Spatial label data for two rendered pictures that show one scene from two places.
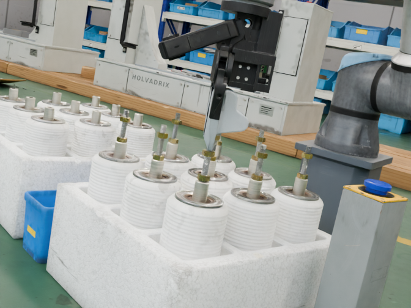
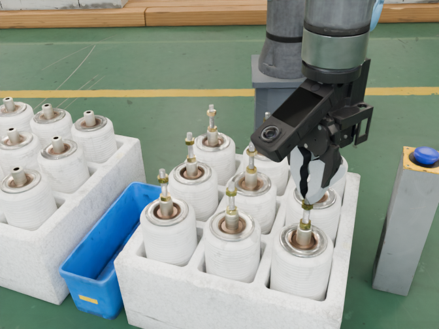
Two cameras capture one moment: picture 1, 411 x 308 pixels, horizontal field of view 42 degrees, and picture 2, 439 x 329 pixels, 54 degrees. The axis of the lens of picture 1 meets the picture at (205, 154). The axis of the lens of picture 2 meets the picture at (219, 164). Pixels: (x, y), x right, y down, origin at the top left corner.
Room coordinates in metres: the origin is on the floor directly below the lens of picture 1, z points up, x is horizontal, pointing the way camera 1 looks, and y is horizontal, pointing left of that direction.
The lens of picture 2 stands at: (0.40, 0.34, 0.75)
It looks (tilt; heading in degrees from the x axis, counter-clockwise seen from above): 35 degrees down; 332
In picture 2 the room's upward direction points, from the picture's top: 2 degrees counter-clockwise
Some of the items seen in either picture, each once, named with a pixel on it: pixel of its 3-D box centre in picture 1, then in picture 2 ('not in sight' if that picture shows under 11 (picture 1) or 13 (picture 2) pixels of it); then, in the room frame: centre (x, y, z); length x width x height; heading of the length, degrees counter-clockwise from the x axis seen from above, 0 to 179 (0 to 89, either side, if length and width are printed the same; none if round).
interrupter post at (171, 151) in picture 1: (171, 151); (192, 167); (1.03, 0.07, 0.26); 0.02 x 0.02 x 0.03
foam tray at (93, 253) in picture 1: (192, 256); (249, 245); (0.95, -0.01, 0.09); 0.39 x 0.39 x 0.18; 42
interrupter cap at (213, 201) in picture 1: (199, 199); (303, 239); (0.78, 0.00, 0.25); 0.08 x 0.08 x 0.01
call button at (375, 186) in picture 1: (377, 188); (425, 156); (0.78, -0.26, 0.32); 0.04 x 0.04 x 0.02
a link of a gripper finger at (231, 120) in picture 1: (227, 122); (328, 177); (0.76, -0.02, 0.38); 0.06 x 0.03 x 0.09; 95
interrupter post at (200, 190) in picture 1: (200, 191); (304, 234); (0.78, 0.00, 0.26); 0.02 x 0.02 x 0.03
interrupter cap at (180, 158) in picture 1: (170, 157); (192, 173); (1.03, 0.07, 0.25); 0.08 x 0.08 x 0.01
